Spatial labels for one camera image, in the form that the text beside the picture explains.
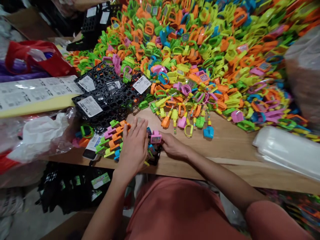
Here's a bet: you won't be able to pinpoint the pile of colourful toy watches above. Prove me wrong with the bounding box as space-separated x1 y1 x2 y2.
64 0 320 142

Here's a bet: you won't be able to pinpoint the purple bag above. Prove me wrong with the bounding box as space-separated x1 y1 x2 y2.
0 59 52 83

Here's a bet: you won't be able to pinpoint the row of mounted toy watches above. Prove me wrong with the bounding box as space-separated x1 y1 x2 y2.
95 120 162 167

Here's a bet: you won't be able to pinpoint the stack of flat clear bags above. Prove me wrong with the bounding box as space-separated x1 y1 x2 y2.
252 126 320 183

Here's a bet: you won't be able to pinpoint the large filled clear plastic bag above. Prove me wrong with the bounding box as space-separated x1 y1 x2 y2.
284 25 320 127

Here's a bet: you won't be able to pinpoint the white phone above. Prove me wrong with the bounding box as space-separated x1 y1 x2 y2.
82 134 104 161

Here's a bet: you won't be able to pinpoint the person's body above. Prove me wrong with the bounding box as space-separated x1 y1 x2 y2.
124 176 316 240

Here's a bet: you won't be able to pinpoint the heap of toys under table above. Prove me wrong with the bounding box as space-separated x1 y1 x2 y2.
260 189 320 239

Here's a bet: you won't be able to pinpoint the red bag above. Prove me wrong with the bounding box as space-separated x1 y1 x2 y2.
5 40 78 78

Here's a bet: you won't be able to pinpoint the crumpled clear plastic bags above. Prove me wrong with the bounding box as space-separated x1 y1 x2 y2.
0 107 84 164

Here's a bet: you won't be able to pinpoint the person's right hand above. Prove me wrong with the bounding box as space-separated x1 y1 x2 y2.
159 131 191 162

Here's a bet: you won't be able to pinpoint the heap of black grid trays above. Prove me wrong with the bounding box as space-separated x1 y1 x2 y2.
66 1 123 52

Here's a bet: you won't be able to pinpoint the sheet of white labels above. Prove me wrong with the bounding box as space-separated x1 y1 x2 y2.
0 75 84 111

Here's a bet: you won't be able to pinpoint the person's left hand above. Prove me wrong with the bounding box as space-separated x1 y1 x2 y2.
115 117 150 173

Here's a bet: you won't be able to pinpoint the bundle of packed black trays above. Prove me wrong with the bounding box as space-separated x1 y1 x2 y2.
37 162 113 214

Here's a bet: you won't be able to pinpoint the yellow foam board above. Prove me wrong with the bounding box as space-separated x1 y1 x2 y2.
0 93 78 119

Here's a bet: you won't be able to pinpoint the pink toy watch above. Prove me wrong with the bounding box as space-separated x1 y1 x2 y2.
151 130 163 145

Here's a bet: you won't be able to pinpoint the green toy ring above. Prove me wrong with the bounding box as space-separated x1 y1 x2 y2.
80 124 95 139

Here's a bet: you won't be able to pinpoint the cardboard box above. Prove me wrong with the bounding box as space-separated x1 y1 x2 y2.
4 7 58 41

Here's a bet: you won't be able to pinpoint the stack of black grid trays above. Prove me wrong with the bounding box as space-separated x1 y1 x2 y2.
71 61 153 134

